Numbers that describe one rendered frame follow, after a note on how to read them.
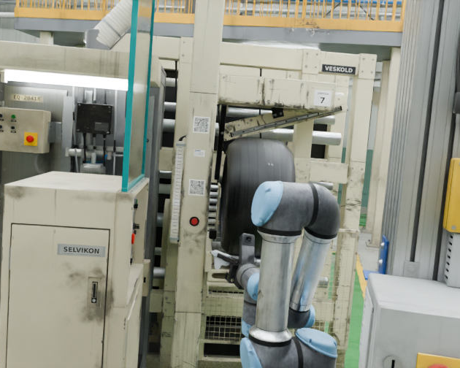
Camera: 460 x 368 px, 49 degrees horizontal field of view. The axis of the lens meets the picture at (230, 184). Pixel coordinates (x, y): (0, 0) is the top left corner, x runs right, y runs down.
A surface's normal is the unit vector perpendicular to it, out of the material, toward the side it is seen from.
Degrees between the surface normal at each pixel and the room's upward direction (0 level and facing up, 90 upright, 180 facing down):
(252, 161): 50
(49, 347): 90
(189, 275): 90
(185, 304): 90
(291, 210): 91
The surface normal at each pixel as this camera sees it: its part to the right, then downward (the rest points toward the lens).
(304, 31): -0.18, 0.08
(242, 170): -0.17, -0.43
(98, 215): 0.07, 0.10
